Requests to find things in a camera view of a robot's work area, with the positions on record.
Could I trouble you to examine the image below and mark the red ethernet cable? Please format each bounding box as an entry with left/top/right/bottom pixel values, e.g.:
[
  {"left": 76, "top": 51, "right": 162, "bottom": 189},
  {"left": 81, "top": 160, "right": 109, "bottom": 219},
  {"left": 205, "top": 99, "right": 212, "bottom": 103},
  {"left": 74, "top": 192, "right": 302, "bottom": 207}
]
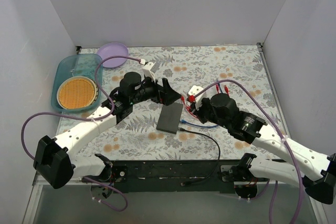
[{"left": 180, "top": 84, "right": 230, "bottom": 120}]

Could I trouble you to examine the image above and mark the black network switch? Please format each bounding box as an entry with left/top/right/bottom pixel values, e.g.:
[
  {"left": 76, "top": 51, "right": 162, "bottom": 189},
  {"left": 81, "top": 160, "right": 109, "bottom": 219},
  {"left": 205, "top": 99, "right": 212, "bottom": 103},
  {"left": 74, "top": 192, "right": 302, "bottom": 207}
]
[{"left": 156, "top": 102, "right": 183, "bottom": 134}]

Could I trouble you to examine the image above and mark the blue ethernet cable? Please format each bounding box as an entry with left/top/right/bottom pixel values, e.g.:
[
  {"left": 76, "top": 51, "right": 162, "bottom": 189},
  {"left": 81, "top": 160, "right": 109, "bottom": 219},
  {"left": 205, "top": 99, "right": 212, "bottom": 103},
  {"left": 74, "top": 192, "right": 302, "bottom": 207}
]
[{"left": 180, "top": 79, "right": 221, "bottom": 129}]

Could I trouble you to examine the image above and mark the black ethernet cable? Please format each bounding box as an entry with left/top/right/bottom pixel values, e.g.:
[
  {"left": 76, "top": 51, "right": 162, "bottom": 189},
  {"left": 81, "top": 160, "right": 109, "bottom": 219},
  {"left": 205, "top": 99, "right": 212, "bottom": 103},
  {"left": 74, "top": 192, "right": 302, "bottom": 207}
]
[{"left": 178, "top": 127, "right": 222, "bottom": 186}]

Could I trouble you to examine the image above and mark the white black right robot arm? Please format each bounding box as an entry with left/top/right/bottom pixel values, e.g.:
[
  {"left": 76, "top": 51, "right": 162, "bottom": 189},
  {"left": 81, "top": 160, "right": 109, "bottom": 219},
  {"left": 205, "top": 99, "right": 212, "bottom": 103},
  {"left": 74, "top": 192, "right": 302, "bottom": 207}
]
[{"left": 187, "top": 93, "right": 335, "bottom": 205}]

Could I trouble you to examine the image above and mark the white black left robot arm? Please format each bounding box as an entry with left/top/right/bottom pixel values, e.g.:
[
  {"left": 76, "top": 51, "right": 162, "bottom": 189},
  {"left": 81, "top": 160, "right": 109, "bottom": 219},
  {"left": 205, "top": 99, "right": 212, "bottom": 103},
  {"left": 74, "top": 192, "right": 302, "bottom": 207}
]
[{"left": 33, "top": 72, "right": 181, "bottom": 189}]

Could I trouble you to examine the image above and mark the floral patterned table mat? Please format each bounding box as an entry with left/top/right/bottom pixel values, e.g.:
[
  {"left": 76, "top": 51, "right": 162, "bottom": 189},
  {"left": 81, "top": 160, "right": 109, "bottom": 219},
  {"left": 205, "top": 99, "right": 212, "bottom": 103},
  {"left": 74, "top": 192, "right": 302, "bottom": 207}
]
[{"left": 49, "top": 45, "right": 287, "bottom": 161}]

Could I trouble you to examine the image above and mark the purple plastic plate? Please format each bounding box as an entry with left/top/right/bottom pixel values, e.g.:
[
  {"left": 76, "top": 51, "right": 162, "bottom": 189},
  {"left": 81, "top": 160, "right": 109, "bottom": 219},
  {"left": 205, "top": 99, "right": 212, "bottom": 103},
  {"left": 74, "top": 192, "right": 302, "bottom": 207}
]
[{"left": 97, "top": 42, "right": 129, "bottom": 69}]

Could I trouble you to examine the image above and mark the orange woven round coaster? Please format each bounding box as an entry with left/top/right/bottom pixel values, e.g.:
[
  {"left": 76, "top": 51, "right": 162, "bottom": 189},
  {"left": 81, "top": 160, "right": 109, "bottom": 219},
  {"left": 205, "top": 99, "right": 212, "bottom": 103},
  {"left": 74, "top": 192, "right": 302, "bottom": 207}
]
[{"left": 57, "top": 76, "right": 98, "bottom": 110}]

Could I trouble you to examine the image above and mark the teal plastic tray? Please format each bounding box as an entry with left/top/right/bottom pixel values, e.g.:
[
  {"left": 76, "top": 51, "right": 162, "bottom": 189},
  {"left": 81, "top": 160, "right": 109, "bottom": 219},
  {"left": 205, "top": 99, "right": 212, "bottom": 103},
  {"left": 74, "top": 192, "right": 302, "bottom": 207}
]
[{"left": 51, "top": 54, "right": 102, "bottom": 113}]

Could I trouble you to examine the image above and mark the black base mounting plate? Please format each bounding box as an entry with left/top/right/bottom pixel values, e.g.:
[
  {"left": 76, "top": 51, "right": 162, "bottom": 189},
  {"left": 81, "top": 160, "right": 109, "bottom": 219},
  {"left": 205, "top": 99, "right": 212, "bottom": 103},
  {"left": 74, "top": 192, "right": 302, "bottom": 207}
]
[{"left": 81, "top": 159, "right": 263, "bottom": 201}]

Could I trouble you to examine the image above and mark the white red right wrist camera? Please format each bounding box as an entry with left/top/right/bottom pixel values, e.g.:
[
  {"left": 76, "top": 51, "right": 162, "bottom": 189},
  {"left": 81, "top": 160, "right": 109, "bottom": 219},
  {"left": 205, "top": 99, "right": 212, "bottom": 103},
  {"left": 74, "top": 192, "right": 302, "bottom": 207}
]
[{"left": 187, "top": 85, "right": 207, "bottom": 110}]

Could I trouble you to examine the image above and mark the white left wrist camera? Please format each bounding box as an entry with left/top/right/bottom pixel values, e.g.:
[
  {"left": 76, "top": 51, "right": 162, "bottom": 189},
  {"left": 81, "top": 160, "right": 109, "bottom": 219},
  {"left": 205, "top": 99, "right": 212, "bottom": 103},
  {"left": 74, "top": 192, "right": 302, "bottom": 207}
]
[{"left": 140, "top": 59, "right": 156, "bottom": 82}]

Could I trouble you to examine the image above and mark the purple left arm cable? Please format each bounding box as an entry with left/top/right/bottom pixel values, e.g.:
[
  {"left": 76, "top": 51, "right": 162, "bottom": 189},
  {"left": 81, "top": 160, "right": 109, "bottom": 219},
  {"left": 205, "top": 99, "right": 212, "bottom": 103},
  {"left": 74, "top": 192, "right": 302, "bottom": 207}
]
[{"left": 20, "top": 55, "right": 146, "bottom": 212}]

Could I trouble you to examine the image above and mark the aluminium frame rail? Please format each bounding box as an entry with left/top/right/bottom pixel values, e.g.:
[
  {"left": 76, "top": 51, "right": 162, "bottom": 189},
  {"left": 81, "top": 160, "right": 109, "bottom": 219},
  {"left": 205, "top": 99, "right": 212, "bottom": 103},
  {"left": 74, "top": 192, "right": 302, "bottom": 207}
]
[{"left": 33, "top": 174, "right": 82, "bottom": 186}]

